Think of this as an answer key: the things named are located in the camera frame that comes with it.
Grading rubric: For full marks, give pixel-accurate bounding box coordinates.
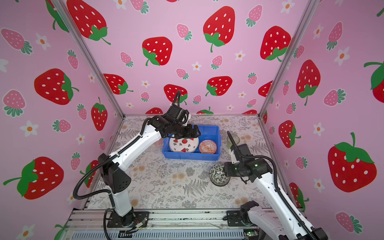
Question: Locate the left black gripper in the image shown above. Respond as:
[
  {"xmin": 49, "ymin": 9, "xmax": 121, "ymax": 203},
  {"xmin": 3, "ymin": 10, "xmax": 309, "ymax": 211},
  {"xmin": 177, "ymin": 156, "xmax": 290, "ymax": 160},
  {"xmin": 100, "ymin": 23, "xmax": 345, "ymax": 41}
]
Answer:
[{"xmin": 172, "ymin": 124, "xmax": 202, "ymax": 139}]

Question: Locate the white watermelon plate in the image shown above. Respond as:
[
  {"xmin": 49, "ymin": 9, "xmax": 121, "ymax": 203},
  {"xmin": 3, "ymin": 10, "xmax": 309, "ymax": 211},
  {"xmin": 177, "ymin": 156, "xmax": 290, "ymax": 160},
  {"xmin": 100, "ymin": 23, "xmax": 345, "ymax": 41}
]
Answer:
[{"xmin": 169, "ymin": 138, "xmax": 200, "ymax": 153}]

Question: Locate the black leaf pattern bowl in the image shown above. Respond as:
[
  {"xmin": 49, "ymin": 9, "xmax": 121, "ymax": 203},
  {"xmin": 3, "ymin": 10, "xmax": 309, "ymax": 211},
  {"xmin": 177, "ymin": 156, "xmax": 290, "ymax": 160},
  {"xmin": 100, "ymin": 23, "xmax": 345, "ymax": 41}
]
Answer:
[{"xmin": 209, "ymin": 164, "xmax": 231, "ymax": 187}]

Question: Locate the red patterned bowl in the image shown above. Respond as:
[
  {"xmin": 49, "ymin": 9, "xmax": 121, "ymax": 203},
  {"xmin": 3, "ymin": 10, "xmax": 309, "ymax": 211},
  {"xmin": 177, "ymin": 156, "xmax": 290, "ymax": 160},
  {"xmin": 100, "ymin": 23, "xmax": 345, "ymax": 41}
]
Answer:
[{"xmin": 199, "ymin": 140, "xmax": 217, "ymax": 154}]

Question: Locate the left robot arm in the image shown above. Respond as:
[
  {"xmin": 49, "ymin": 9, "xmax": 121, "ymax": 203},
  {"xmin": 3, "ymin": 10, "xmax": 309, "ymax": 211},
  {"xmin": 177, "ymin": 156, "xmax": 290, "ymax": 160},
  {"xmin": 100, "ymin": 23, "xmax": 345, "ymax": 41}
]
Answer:
[{"xmin": 98, "ymin": 104, "xmax": 201, "ymax": 227}]

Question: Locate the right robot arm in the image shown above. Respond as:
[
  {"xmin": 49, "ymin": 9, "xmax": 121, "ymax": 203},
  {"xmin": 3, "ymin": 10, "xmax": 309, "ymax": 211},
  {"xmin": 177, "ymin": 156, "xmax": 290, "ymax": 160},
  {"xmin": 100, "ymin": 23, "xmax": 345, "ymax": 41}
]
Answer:
[{"xmin": 224, "ymin": 144, "xmax": 328, "ymax": 240}]

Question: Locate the blue plastic bin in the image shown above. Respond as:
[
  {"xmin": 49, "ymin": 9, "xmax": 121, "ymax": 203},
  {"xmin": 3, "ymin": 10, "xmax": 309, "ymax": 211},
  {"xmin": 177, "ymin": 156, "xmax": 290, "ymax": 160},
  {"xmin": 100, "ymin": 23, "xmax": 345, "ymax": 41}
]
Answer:
[{"xmin": 162, "ymin": 125, "xmax": 222, "ymax": 161}]

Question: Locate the pink translucent cup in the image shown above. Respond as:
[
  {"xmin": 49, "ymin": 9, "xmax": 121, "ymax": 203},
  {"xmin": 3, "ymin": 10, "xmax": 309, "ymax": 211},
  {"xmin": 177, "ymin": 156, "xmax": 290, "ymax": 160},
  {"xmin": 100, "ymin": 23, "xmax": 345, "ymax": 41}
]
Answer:
[{"xmin": 154, "ymin": 139, "xmax": 164, "ymax": 147}]

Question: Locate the green translucent cup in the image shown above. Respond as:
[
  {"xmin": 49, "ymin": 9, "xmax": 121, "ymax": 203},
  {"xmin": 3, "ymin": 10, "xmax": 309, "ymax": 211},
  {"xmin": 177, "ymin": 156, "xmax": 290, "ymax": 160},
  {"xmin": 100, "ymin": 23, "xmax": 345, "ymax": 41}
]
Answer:
[{"xmin": 226, "ymin": 134, "xmax": 240, "ymax": 150}]

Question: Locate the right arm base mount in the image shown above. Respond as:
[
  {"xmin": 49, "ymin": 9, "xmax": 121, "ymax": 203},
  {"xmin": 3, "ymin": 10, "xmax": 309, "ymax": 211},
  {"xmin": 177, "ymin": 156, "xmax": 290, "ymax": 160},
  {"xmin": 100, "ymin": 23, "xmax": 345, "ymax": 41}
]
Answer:
[{"xmin": 223, "ymin": 210, "xmax": 260, "ymax": 227}]

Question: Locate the aluminium front rail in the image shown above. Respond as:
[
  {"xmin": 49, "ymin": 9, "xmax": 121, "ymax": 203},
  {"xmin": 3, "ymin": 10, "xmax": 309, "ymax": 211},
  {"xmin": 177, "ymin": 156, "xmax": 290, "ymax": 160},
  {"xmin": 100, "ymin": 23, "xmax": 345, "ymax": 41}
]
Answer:
[{"xmin": 59, "ymin": 208, "xmax": 277, "ymax": 240}]

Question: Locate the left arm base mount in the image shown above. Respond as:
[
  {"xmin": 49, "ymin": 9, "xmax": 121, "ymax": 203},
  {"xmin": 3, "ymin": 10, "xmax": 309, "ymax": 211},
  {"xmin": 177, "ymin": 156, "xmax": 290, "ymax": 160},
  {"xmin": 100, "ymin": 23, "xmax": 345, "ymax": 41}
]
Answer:
[{"xmin": 107, "ymin": 211, "xmax": 150, "ymax": 228}]

